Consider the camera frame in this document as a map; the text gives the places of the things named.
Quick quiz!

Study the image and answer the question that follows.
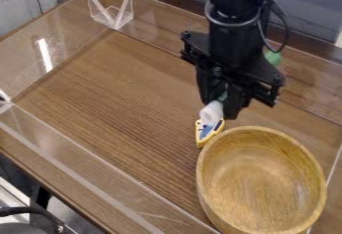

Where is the green white marker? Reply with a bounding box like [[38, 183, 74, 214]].
[[196, 51, 284, 125]]

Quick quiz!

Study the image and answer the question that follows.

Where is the black cable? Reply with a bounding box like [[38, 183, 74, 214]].
[[0, 206, 65, 234]]

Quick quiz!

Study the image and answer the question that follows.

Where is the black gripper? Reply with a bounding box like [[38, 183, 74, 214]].
[[180, 15, 277, 120]]

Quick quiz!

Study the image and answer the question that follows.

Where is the brown wooden bowl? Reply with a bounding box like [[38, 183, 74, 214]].
[[196, 126, 327, 234]]

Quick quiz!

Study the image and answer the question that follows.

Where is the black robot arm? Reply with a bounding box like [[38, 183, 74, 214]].
[[180, 0, 284, 124]]

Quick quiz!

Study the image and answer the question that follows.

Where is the clear acrylic front wall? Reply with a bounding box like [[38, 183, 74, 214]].
[[0, 102, 219, 234]]

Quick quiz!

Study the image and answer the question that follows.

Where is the yellow blue fish toy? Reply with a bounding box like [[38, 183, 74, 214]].
[[194, 119, 224, 148]]

